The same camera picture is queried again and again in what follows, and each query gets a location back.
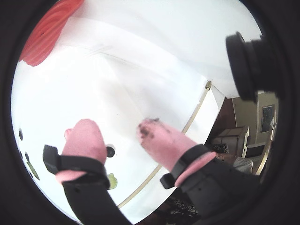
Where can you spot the pink-tipped gripper finger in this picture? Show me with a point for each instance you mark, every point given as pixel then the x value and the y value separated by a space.
pixel 164 145
pixel 82 140

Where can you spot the small dark blueberry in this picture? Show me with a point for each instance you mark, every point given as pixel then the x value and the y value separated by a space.
pixel 27 156
pixel 110 151
pixel 20 134

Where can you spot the red collapsible silicone cup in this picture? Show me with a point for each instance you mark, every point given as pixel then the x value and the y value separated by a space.
pixel 47 32

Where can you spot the long wooden stick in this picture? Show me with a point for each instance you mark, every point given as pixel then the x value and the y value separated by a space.
pixel 194 114

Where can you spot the green leaf with stem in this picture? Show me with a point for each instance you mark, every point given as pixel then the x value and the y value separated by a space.
pixel 112 181

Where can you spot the large green leaf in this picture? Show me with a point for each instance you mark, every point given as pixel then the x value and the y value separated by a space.
pixel 32 170

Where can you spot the white paper sheet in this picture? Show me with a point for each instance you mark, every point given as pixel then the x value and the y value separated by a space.
pixel 117 93

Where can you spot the black white patterned fabric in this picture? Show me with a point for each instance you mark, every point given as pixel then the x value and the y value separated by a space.
pixel 184 206

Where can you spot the white cabinet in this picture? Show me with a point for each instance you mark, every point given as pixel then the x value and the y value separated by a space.
pixel 234 140

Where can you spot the framed wall picture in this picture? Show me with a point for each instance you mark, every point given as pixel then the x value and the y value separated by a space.
pixel 267 118

